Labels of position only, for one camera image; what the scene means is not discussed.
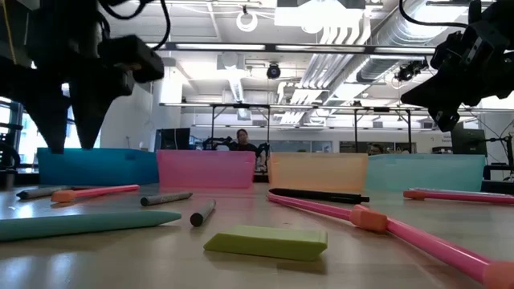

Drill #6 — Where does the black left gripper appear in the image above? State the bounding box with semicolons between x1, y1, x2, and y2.
0;23;136;155

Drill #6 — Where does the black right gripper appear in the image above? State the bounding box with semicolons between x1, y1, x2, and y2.
400;22;514;132

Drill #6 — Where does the pink pencil with orange eraser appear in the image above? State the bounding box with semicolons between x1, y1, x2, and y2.
51;184;141;204
353;203;514;289
267;192;390;234
402;188;514;206

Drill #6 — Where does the grey crayon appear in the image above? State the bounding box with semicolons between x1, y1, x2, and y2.
189;198;217;228
140;191;194;207
15;185;73;201

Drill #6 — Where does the teal pen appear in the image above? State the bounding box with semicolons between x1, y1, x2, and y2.
0;210;182;242

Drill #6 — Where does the black pen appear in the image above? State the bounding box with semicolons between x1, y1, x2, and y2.
267;187;370;205

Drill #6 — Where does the black computer monitor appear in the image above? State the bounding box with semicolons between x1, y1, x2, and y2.
154;127;192;152
450;127;488;157

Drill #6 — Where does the large office window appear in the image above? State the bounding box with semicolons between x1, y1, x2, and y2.
0;96;101;169

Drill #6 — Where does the blue plastic bin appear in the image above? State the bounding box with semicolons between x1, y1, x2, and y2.
37;147;160;186

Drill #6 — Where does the teal plastic bin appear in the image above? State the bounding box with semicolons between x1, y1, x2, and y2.
365;154;487;193

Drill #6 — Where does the black equipment stand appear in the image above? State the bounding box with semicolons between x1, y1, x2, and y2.
481;134;514;193

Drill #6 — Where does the orange plastic bin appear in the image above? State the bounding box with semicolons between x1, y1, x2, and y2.
267;152;369;193

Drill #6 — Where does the pink plastic bin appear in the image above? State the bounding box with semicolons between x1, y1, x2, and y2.
156;149;257;189

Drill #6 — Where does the black overhead light bar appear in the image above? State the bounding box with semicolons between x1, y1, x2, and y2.
146;41;439;56

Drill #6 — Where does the yellow-green eraser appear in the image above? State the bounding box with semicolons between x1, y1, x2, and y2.
202;224;328;263

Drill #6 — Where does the black ceiling-mounted camera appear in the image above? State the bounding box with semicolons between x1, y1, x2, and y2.
394;59;430;83

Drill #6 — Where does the silver ventilation duct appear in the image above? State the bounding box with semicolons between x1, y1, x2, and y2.
355;0;471;83

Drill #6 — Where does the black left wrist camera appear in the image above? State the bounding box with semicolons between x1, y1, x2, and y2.
98;35;165;84

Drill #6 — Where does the black background rig frame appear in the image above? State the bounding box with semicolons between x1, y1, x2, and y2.
209;103;272;153
353;106;414;153

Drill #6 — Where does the yellow hanging cable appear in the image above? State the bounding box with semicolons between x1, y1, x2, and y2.
1;0;18;65

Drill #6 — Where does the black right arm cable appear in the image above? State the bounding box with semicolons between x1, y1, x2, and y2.
398;0;471;30

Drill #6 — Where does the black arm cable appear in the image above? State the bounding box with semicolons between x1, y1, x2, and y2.
98;0;172;51
398;0;471;30

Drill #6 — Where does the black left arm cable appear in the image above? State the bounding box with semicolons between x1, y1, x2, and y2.
98;0;172;51

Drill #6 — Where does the white ring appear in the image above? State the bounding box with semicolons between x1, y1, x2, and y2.
235;10;259;33

